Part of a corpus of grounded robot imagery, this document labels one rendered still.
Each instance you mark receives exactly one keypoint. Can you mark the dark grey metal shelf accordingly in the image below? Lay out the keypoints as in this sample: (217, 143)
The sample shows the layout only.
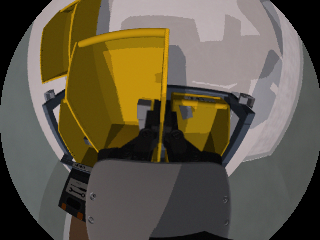
(238, 105)

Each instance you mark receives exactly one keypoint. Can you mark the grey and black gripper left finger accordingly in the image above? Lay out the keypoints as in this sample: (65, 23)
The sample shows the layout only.
(139, 148)

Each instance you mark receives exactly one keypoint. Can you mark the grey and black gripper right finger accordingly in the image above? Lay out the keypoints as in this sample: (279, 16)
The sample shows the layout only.
(178, 148)

